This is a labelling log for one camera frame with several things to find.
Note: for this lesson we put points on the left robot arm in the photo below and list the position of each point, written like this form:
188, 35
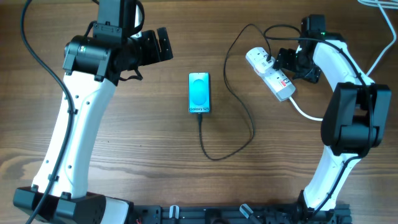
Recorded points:
115, 42

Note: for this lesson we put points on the white power strip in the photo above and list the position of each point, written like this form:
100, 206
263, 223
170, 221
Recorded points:
276, 80

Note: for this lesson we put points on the Galaxy S25 smartphone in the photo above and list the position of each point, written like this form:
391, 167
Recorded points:
199, 92

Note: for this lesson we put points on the white USB charger plug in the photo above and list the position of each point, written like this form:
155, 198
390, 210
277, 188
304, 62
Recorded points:
262, 66

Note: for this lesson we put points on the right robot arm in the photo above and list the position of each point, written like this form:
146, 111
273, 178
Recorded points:
354, 121

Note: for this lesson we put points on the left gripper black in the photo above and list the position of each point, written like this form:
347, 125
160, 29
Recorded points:
153, 55

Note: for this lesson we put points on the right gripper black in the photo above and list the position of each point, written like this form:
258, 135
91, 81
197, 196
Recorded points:
312, 74

